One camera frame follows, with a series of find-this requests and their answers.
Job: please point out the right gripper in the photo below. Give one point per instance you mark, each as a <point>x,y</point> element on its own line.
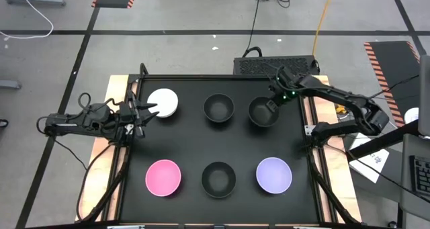
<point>282,89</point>

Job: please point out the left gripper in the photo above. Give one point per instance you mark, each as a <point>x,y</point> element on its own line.
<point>129,115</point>

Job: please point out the black bowl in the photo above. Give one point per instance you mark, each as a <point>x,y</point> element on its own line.
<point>218,108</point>
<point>260,116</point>
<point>218,179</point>

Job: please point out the white bowl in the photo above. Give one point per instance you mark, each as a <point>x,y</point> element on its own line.
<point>166,99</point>

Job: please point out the pink bowl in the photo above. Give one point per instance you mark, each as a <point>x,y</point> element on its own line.
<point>163,178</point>

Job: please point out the purple bowl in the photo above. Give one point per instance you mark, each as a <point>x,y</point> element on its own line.
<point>273,175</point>

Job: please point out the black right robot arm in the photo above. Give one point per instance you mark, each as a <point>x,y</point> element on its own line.
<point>336,94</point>

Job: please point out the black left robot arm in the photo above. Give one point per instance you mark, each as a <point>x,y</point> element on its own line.
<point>74,123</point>

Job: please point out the black computer case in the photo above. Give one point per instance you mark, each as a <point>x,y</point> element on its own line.
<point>255,66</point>

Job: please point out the yellow connector plug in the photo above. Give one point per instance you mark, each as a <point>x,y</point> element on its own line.
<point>341,110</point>

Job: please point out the black diagonal bar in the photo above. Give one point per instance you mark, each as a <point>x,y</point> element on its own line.
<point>383,141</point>

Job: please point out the white paper sheet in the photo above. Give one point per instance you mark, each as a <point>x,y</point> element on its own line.
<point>373,165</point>

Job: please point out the large hazard-striped black mat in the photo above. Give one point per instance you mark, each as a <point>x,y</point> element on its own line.
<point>393,61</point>

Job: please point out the grey metal foot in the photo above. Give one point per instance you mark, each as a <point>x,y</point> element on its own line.
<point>8,84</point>

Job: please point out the grey desk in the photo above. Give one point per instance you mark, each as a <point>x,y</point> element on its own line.
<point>413,145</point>

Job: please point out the grey monitor back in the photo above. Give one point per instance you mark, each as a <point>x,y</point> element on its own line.
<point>425,94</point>

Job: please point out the black keyboard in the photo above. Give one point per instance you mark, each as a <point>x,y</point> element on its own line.
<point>421,175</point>

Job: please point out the black aluminium table frame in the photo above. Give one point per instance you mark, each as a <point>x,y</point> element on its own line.
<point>218,77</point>

